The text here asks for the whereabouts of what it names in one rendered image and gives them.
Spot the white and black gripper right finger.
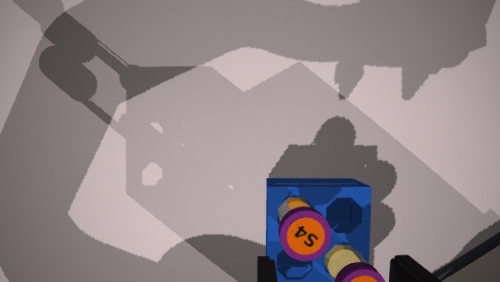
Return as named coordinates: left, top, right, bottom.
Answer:
left=389, top=255, right=442, bottom=282

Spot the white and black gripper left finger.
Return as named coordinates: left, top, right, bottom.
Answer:
left=257, top=256, right=278, bottom=282

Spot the blue tube rack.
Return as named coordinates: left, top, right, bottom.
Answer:
left=266, top=178, right=372, bottom=282

